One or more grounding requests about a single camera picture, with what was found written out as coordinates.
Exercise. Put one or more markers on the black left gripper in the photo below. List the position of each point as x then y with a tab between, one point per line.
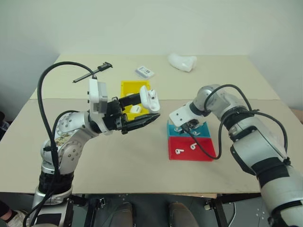
113	118

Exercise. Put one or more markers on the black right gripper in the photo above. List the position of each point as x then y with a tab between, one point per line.
192	123

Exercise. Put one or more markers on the white earbud case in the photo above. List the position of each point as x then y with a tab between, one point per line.
154	104
135	109

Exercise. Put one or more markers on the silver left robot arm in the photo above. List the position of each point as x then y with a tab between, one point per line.
71	142

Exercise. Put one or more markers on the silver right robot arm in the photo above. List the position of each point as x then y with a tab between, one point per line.
255	142

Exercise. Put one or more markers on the closed white earbud case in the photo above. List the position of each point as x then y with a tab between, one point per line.
135	109

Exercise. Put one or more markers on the blue plastic bin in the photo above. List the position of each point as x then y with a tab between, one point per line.
203	131

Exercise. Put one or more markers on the yellow plastic bin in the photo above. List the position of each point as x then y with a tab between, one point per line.
132	87

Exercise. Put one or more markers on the red plastic bin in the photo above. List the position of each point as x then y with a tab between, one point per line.
189	154

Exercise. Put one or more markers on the white earbud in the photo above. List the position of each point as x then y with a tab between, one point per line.
179	151
196	133
176	129
194	146

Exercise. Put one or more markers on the small white printed card box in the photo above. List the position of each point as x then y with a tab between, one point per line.
145	71

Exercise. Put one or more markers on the black digital caliper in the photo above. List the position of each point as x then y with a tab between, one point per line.
104	66

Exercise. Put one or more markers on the crumpled white plastic bag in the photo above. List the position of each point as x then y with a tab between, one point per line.
182	61

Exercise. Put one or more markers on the dark brown rounded shape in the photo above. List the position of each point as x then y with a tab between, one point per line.
182	215

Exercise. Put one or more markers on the brown object at room edge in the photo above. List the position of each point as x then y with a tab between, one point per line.
298	115

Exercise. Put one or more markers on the bystander in dark clothes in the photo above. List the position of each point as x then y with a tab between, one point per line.
3	125

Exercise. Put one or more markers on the white sneaker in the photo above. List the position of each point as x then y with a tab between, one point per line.
16	218

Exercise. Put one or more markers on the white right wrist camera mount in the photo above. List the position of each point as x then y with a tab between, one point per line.
180	116

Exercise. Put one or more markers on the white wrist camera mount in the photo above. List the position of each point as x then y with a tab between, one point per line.
93	92
180	116

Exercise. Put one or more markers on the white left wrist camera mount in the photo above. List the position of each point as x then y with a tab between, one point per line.
93	92

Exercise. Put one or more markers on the black table frame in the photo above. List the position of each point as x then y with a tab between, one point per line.
151	208

